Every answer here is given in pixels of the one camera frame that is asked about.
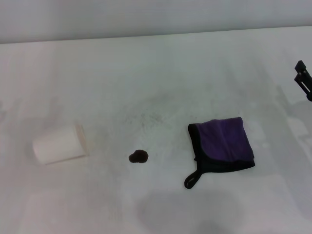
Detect purple rag with black trim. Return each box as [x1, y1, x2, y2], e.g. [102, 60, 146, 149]
[183, 117, 256, 190]

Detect white paper cup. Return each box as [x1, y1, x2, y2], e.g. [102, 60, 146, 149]
[32, 123, 90, 165]

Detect black liquid stain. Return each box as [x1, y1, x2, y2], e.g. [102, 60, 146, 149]
[128, 149, 149, 164]

